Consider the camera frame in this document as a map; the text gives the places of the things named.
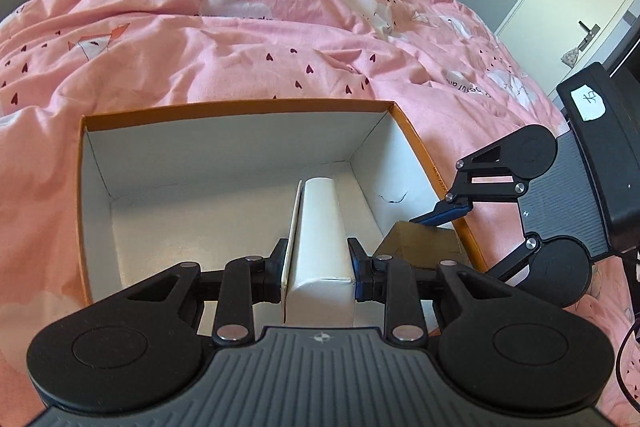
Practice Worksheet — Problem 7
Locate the white rectangular box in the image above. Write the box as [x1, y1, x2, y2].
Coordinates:
[281, 178, 355, 329]

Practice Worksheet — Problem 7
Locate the small brown cardboard box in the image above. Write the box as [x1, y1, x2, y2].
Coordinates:
[374, 221, 471, 269]

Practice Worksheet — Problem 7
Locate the orange cardboard storage box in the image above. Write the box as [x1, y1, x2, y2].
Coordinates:
[75, 98, 490, 307]

